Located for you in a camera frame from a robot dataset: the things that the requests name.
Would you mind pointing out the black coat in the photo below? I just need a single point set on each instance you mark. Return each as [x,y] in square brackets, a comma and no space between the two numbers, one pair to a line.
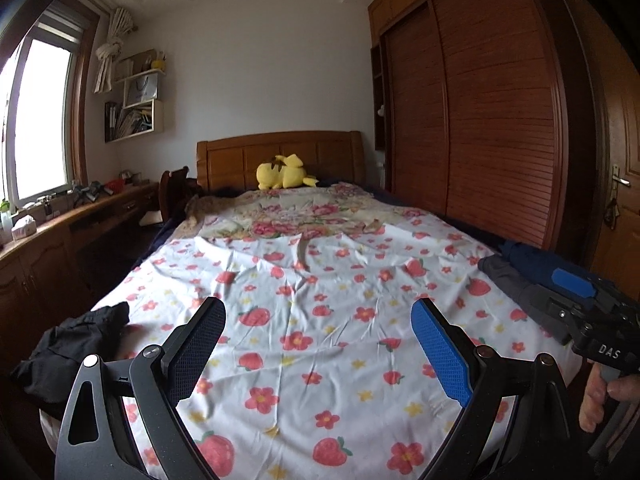
[65,350]

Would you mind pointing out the stack of papers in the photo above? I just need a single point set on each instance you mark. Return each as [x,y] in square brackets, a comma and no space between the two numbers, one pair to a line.
[135,121]

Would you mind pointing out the person's right hand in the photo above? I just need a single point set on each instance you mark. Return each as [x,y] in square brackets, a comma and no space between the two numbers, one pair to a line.
[590,405]

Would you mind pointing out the wooden cabinet desk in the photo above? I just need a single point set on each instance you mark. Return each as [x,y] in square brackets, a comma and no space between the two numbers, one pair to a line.
[50,270]

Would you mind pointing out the wooden slatted wardrobe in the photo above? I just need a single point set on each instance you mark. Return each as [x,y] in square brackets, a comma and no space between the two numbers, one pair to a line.
[475,110]

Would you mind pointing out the black binders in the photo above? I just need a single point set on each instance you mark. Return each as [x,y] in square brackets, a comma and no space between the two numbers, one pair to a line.
[111,121]

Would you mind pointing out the white paper bag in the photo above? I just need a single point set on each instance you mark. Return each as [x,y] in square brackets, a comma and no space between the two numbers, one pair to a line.
[142,90]

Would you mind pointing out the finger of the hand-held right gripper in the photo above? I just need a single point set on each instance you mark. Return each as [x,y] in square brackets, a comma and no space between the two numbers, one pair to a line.
[565,312]
[572,282]

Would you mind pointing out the red item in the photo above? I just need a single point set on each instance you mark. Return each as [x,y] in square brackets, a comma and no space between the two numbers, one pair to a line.
[116,186]

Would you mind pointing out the wooden bed headboard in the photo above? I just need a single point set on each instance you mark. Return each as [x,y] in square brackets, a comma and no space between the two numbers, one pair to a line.
[225,160]

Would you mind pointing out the wooden framed window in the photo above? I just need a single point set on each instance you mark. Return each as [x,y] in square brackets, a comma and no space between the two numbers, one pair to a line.
[40,110]

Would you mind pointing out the white wall shelf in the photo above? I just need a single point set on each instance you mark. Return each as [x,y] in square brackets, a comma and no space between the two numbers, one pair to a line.
[161,115]

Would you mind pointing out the dark wooden chair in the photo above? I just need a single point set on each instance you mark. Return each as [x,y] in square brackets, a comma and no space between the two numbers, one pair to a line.
[172,190]

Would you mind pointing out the white tissue pack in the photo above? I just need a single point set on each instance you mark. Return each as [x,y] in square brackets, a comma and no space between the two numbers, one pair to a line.
[24,226]

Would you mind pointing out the hanging keys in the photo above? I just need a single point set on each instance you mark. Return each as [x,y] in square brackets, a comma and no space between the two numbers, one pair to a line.
[610,215]

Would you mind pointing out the strawberry print bed sheet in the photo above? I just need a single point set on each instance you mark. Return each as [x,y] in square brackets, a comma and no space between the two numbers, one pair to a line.
[325,320]

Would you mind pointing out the yellow cup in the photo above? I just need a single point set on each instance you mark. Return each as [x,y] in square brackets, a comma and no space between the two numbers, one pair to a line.
[158,64]

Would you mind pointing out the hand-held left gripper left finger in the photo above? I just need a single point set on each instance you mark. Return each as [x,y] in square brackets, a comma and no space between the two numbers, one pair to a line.
[197,340]

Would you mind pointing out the tied white curtain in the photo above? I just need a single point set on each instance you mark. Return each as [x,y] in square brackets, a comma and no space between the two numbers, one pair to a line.
[107,60]

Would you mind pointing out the floral blanket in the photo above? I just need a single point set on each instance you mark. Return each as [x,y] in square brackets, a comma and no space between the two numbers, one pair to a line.
[295,215]

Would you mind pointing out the grey roller blind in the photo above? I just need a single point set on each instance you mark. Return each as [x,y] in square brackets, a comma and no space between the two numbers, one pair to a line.
[62,25]

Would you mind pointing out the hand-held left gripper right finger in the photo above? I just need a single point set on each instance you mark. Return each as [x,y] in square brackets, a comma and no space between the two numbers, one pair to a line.
[440,350]

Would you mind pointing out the grey folded garment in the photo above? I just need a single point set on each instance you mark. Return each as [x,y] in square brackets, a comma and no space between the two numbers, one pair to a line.
[515,280]

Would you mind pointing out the black gadget pile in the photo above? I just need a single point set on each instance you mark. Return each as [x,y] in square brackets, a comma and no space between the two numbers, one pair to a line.
[91,195]

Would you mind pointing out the yellow plush toy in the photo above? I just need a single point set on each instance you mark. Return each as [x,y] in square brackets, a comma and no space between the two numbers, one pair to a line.
[280,172]

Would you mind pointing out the wooden door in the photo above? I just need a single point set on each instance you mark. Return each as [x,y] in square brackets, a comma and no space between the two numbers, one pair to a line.
[620,110]

